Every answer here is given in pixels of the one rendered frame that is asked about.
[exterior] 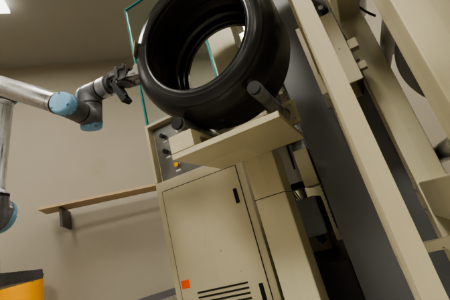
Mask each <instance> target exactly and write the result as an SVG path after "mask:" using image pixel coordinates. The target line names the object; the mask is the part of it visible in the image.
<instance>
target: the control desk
mask: <svg viewBox="0 0 450 300"><path fill-rule="evenodd" d="M173 119H174V117H171V116H169V115H168V116H166V117H164V118H162V119H159V120H158V121H155V122H154V123H151V124H150V125H147V126H145V132H146V137H147V143H148V148H149V154H150V158H151V164H152V169H153V175H154V180H155V184H156V189H157V196H158V200H159V207H160V210H161V217H162V221H163V228H164V232H165V239H166V243H167V249H168V253H169V260H170V264H171V270H172V275H173V281H174V285H175V292H176V296H177V300H285V298H284V295H283V292H282V288H281V284H280V282H279V278H278V275H277V271H276V268H275V264H274V262H273V258H272V255H271V251H270V248H269V244H268V241H267V237H266V234H265V230H264V228H263V223H262V221H261V218H260V214H259V212H258V208H257V204H256V201H255V198H254V194H253V192H252V187H251V184H250V180H249V178H248V174H247V170H246V167H245V164H244V162H243V161H242V162H240V163H237V164H234V165H231V166H229V167H226V168H224V169H218V168H214V167H207V166H203V165H196V164H192V163H185V162H180V161H174V160H173V158H172V154H171V148H170V144H169V138H170V137H172V136H174V135H177V134H179V133H181V132H180V131H176V130H175V129H173V128H172V126H171V123H172V120H173ZM188 279H189V282H190V288H187V289H182V285H181V281H184V280H188Z"/></svg>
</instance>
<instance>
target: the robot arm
mask: <svg viewBox="0 0 450 300"><path fill-rule="evenodd" d="M120 65H121V66H120ZM118 66H120V67H118V68H117V66H115V67H114V70H113V71H111V72H108V73H107V76H103V77H101V78H98V79H96V80H95V81H92V82H90V83H88V84H85V85H83V86H81V87H80V88H79V89H78V90H77V91H76V97H75V96H73V95H72V94H70V93H67V92H55V91H53V90H48V89H45V88H41V87H39V86H34V85H32V84H28V83H25V82H21V81H18V80H14V79H11V78H7V77H4V76H0V233H3V232H5V231H7V230H8V229H10V228H11V227H12V225H13V224H14V222H15V220H16V218H17V212H18V211H17V205H16V204H15V202H12V201H11V200H9V199H10V193H9V192H8V191H7V190H6V189H5V186H6V179H7V166H8V159H9V146H10V138H11V126H12V118H13V107H14V105H15V104H17V103H18V102H21V103H23V104H27V105H30V106H34V107H36V108H40V109H42V110H46V111H48V112H51V113H53V114H55V115H59V116H61V117H65V118H67V119H70V120H71V121H74V122H75V123H78V124H80V129H81V130H82V131H87V132H91V131H99V130H101V128H102V124H103V121H102V100H104V99H106V98H108V97H110V96H113V95H115V94H117V96H118V97H119V99H120V100H121V102H123V103H125V104H131V103H132V99H131V97H130V96H129V95H128V93H127V91H126V90H125V88H132V87H135V86H138V85H140V84H141V82H140V79H139V74H138V68H137V64H134V66H133V68H131V67H130V66H128V65H126V64H125V65H124V63H122V64H119V65H118Z"/></svg>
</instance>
